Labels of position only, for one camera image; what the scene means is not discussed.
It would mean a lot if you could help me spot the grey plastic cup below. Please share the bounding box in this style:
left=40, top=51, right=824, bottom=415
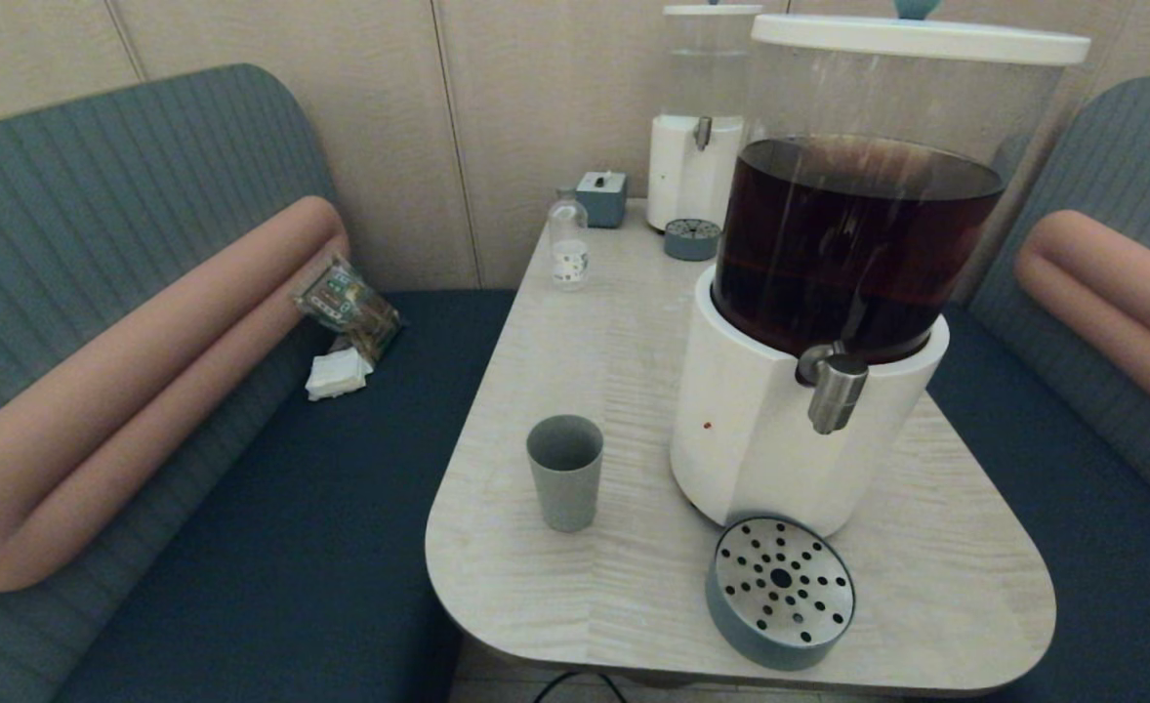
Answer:
left=526, top=415, right=605, bottom=533

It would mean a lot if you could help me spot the metal dispenser tap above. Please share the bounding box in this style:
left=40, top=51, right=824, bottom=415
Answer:
left=796, top=340, right=870, bottom=435

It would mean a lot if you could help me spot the white dispenser lid, blue knob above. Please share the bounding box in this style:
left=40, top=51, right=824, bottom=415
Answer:
left=751, top=0, right=1091, bottom=67

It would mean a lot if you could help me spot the small blue-grey drip tray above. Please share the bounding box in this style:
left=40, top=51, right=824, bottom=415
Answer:
left=664, top=218, right=722, bottom=262

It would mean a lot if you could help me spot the blue ribbed sofa bench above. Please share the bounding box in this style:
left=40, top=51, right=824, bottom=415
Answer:
left=926, top=76, right=1150, bottom=703
left=0, top=63, right=517, bottom=703

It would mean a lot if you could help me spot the white dispenser with dark tea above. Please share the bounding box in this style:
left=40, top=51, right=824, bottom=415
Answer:
left=670, top=39, right=1074, bottom=538

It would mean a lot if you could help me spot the large perforated metal drip tray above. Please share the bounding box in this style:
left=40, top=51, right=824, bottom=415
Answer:
left=705, top=515, right=856, bottom=672

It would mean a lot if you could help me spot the small white water dispenser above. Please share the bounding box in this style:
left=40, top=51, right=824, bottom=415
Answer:
left=647, top=0, right=764, bottom=233

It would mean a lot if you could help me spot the black floor cable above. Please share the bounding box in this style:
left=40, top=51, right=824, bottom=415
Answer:
left=533, top=670, right=627, bottom=703

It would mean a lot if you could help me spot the printed snack packet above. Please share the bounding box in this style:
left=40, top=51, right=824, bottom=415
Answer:
left=294, top=255, right=403, bottom=364

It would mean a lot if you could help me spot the folded white napkin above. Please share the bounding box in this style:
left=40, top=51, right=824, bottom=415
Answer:
left=305, top=347, right=374, bottom=401

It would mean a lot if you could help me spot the small blue-grey box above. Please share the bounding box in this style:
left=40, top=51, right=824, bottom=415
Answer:
left=576, top=171, right=628, bottom=229

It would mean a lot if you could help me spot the small glass bottle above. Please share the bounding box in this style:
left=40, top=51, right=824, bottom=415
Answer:
left=549, top=187, right=591, bottom=291

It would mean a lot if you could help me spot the pink sofa bolster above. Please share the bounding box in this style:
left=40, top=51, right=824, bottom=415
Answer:
left=0, top=195, right=351, bottom=593
left=1014, top=210, right=1150, bottom=435

